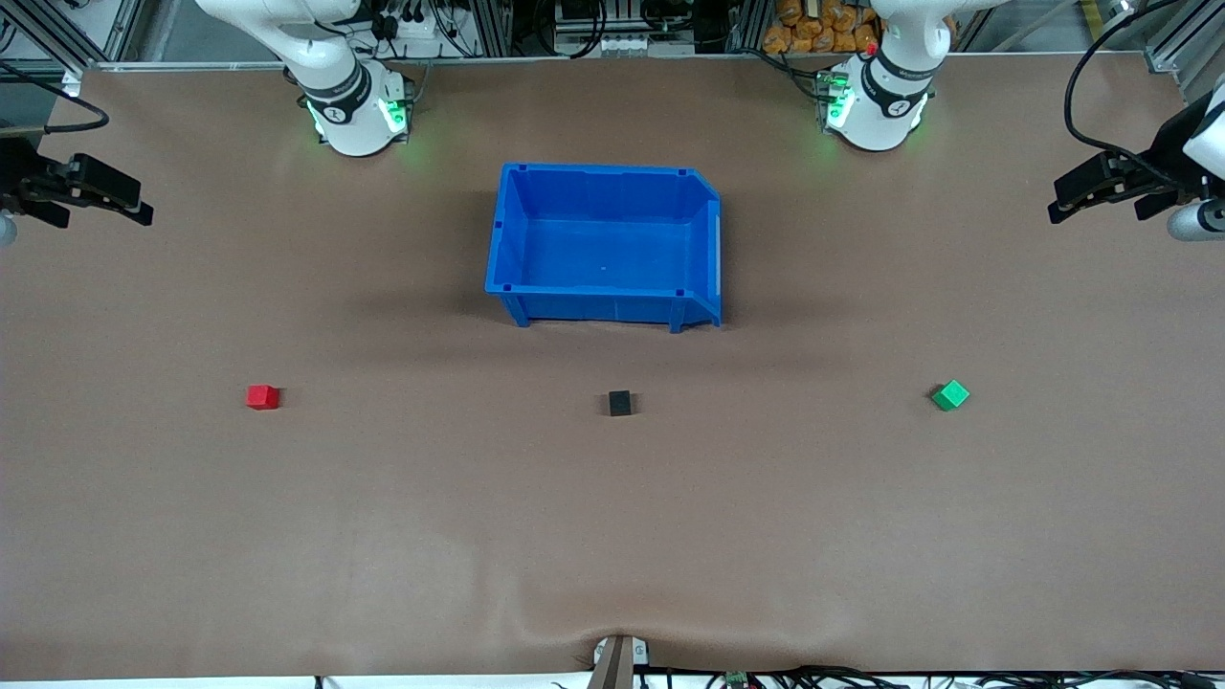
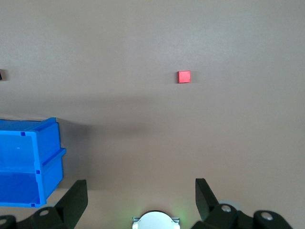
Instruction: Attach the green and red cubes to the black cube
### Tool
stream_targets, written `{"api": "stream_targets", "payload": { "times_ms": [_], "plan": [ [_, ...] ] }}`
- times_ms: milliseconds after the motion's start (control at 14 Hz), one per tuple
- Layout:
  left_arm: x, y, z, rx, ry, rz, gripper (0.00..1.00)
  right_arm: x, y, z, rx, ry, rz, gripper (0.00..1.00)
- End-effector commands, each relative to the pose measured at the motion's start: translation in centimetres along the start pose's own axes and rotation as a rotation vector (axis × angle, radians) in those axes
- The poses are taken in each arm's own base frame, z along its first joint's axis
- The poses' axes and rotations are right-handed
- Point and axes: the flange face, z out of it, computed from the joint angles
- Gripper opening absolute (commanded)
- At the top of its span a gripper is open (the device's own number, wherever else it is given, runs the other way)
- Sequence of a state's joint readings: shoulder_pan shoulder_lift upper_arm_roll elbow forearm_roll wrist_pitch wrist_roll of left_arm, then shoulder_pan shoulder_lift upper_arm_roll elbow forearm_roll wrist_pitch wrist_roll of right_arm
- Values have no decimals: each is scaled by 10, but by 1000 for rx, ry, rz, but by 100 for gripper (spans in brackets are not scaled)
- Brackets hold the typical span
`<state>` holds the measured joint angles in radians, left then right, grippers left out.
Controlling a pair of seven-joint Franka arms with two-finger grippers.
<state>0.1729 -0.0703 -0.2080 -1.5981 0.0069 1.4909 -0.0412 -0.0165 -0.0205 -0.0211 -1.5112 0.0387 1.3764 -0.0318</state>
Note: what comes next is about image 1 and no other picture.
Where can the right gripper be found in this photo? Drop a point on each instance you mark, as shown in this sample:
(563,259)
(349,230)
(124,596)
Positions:
(21,172)

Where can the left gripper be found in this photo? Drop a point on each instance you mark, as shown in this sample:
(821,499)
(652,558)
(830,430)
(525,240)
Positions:
(1165,156)

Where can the green cube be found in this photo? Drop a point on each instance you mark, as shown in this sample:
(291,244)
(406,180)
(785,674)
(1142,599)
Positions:
(950,395)

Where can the red cube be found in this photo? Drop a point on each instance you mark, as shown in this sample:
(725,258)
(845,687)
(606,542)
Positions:
(262,397)

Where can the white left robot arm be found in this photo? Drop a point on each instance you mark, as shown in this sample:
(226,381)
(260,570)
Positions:
(876,129)

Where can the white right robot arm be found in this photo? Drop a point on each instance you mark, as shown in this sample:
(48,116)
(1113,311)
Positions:
(359,134)

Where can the black cube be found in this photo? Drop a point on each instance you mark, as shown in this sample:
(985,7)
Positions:
(620,404)

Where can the bag of orange items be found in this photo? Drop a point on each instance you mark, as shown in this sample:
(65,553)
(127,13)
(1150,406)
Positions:
(813,33)

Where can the white power strip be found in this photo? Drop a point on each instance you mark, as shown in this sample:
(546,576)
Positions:
(421,33)

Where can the white socket block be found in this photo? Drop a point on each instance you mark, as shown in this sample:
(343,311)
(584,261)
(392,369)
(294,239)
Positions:
(622,45)

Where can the blue plastic storage bin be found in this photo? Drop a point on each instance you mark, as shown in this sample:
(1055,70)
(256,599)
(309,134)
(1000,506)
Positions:
(603,249)

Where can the aluminium frame profile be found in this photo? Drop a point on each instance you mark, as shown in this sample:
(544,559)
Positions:
(48,29)
(1182,48)

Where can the silver table edge rail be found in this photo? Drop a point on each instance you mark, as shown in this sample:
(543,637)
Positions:
(478,60)

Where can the table edge bracket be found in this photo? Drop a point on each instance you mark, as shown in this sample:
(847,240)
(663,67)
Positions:
(617,665)

